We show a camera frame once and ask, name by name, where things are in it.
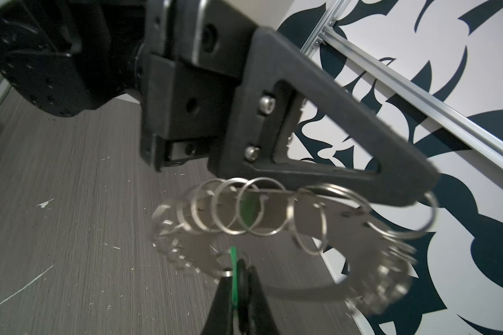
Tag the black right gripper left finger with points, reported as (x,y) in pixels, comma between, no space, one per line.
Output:
(221,313)

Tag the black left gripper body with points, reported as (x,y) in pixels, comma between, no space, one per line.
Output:
(192,60)

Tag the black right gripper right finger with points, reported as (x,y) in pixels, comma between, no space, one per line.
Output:
(254,313)

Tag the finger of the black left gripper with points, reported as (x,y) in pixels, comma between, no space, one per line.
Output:
(266,109)

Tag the green key tag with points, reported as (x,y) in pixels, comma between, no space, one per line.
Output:
(234,283)

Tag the steel ring plate with keyrings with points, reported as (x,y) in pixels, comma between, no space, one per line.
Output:
(320,219)

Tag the aluminium corner post right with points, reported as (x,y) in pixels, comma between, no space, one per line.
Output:
(474,136)

